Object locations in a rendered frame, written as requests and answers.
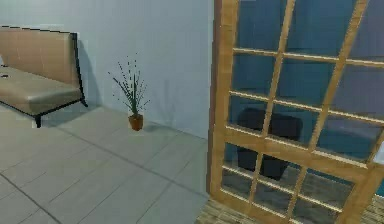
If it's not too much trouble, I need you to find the green houseplant in brown pot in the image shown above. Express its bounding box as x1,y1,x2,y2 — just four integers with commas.
107,55,151,132

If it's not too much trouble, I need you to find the wooden glass-paned door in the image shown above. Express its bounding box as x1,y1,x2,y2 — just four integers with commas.
206,0,384,224

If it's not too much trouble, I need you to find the dark armchair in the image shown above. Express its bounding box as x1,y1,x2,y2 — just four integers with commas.
235,107,304,181

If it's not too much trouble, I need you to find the tan sofa with black frame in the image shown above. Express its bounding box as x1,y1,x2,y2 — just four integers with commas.
0,25,89,129

